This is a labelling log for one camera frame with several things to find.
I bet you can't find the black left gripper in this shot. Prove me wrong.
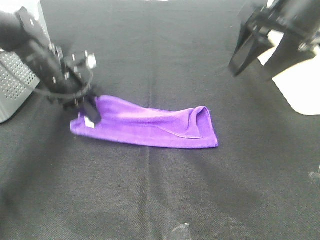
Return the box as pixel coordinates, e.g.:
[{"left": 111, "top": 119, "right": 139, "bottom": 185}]
[{"left": 23, "top": 45, "right": 102, "bottom": 125}]

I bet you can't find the grey perforated metal box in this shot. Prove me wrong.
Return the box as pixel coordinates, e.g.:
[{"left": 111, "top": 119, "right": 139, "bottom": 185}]
[{"left": 0, "top": 0, "right": 50, "bottom": 123}]

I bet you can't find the black fabric table cover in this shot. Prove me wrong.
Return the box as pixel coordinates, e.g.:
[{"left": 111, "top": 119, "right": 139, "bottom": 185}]
[{"left": 0, "top": 0, "right": 320, "bottom": 240}]

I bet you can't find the purple microfiber towel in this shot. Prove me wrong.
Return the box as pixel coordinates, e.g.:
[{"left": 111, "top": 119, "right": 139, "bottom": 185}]
[{"left": 70, "top": 95, "right": 219, "bottom": 149}]

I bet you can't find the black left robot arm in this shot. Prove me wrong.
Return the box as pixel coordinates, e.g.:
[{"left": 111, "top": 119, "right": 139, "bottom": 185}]
[{"left": 0, "top": 7, "right": 102, "bottom": 125}]

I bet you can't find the clear tape piece bottom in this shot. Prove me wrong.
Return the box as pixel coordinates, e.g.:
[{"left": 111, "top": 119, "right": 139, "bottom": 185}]
[{"left": 168, "top": 223, "right": 192, "bottom": 240}]

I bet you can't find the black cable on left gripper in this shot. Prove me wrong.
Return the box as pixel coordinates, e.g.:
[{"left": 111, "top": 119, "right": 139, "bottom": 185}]
[{"left": 33, "top": 69, "right": 95, "bottom": 100}]

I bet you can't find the white tray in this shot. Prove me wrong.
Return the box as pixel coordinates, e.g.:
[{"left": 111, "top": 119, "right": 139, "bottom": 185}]
[{"left": 272, "top": 46, "right": 320, "bottom": 116}]

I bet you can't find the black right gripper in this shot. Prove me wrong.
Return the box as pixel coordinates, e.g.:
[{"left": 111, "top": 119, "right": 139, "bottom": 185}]
[{"left": 228, "top": 0, "right": 320, "bottom": 80}]

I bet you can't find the white towel label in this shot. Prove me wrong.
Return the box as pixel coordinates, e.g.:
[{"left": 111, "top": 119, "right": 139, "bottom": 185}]
[{"left": 84, "top": 116, "right": 95, "bottom": 129}]

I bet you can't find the clear adhesive tape strip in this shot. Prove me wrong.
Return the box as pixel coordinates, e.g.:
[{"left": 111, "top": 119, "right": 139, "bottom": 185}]
[{"left": 308, "top": 169, "right": 320, "bottom": 187}]

